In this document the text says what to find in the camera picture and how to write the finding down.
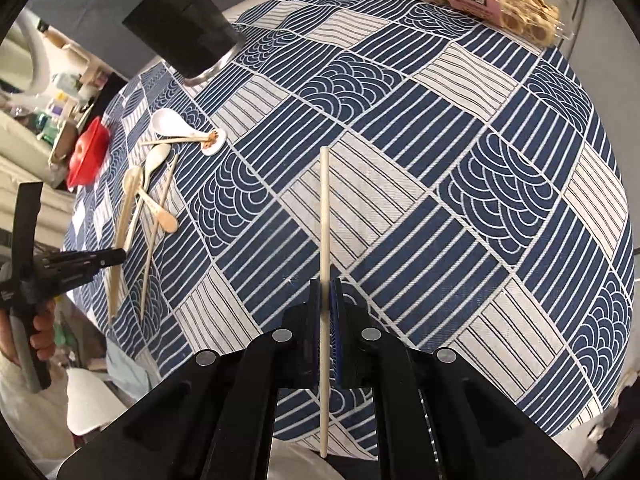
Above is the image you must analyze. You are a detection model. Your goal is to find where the spoon with cartoon print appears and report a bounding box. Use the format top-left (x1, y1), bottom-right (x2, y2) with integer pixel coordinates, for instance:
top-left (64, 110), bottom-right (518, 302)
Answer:
top-left (122, 167), bottom-right (179, 233)

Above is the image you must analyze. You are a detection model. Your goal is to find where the plain white spoon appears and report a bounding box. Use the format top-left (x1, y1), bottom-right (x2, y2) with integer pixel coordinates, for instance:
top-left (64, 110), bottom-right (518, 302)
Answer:
top-left (124, 143), bottom-right (170, 252)

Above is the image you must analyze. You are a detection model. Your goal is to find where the white ceramic spoon long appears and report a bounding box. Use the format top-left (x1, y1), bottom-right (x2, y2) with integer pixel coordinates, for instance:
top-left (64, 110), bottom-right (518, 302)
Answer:
top-left (150, 108), bottom-right (227, 156)

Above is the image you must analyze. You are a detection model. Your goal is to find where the left hand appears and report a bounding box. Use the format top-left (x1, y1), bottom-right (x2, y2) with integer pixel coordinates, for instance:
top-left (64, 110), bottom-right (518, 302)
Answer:
top-left (0, 299), bottom-right (58, 366)

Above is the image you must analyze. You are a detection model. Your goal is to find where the red plastic basket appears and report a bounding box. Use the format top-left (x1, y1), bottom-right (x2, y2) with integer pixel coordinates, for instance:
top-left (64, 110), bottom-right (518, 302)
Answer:
top-left (66, 117), bottom-right (111, 190)

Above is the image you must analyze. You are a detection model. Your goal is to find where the white chair seat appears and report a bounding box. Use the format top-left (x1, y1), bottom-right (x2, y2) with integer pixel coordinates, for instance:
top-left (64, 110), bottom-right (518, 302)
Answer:
top-left (66, 368), bottom-right (127, 437)

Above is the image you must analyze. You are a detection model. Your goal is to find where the blue white patterned tablecloth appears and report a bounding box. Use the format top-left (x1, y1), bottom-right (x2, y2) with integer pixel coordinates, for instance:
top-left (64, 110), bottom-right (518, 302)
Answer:
top-left (64, 0), bottom-right (634, 436)

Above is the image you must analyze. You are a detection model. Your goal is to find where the black cylindrical utensil holder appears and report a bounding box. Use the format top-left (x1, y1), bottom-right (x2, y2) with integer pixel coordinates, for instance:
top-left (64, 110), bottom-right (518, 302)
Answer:
top-left (122, 0), bottom-right (245, 87)

